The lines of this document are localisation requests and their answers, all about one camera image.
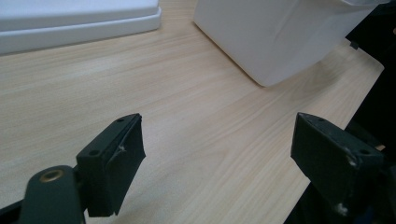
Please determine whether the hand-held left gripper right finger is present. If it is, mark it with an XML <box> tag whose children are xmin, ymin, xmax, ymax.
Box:
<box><xmin>290</xmin><ymin>112</ymin><xmax>385</xmax><ymax>216</ymax></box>

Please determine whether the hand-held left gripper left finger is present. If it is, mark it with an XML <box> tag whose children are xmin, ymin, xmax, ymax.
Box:
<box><xmin>76</xmin><ymin>113</ymin><xmax>147</xmax><ymax>218</ymax></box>

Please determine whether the white plastic bin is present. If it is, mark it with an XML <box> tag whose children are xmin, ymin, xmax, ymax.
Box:
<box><xmin>192</xmin><ymin>0</ymin><xmax>390</xmax><ymax>88</ymax></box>

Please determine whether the white flat tray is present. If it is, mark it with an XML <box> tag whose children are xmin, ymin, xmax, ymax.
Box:
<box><xmin>0</xmin><ymin>0</ymin><xmax>163</xmax><ymax>57</ymax></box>

